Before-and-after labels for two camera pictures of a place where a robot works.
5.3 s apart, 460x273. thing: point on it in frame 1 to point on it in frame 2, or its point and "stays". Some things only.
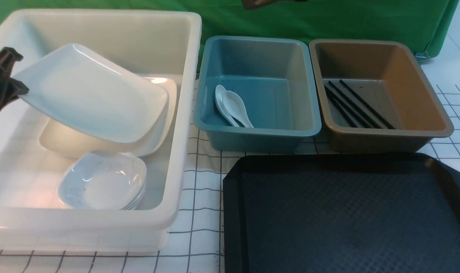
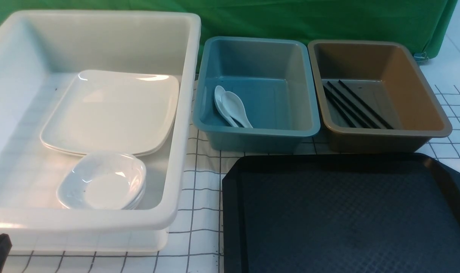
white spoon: x=235 y=104 stays
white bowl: x=116 y=191 stays
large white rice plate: x=74 y=83 to x=113 y=110
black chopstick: x=355 y=104 stays
